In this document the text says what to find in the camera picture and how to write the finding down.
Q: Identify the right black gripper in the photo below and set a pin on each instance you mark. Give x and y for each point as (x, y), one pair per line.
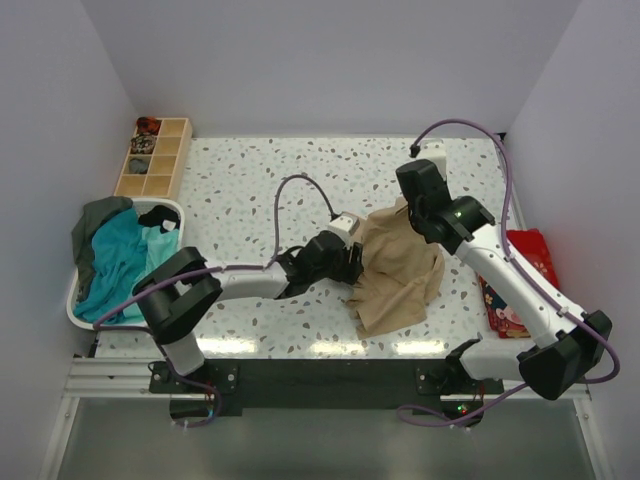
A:
(409, 211)

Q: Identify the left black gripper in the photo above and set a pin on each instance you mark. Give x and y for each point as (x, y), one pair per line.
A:
(349, 270)

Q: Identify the beige t shirt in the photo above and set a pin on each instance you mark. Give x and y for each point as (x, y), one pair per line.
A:
(402, 273)

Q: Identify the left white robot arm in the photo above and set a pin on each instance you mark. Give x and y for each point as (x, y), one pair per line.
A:
(174, 297)

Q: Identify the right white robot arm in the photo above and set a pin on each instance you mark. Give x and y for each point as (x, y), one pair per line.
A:
(567, 341)

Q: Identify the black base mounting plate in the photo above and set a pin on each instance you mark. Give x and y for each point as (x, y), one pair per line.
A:
(229, 387)

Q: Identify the white laundry basket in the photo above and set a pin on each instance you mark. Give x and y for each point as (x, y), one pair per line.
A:
(141, 205)

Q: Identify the light mint t shirt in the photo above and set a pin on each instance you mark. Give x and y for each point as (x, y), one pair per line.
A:
(159, 248)

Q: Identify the black garment with white tag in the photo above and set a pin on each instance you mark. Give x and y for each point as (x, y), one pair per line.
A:
(163, 217)

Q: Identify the wooden compartment organizer box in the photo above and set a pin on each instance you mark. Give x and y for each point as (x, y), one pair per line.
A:
(167, 163)

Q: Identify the teal blue t shirt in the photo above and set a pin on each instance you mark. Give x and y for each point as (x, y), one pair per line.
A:
(119, 257)

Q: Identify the grey item in organizer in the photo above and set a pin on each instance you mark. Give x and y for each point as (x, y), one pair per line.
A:
(138, 165)

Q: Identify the dark patterned item in organizer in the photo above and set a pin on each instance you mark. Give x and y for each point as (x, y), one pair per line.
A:
(142, 144)

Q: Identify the orange black item in organizer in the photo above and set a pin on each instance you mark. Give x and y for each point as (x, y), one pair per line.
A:
(148, 125)

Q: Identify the dark grey t shirt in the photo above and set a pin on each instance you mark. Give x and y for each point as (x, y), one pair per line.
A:
(94, 215)

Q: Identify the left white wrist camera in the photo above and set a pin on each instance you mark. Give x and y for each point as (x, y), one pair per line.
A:
(344, 226)

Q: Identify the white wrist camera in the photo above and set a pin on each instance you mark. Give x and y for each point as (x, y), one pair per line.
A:
(429, 153)
(344, 226)

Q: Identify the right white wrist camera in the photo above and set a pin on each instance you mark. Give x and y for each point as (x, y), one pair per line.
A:
(429, 153)

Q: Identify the aluminium rail frame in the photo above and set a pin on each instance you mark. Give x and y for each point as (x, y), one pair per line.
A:
(111, 427)

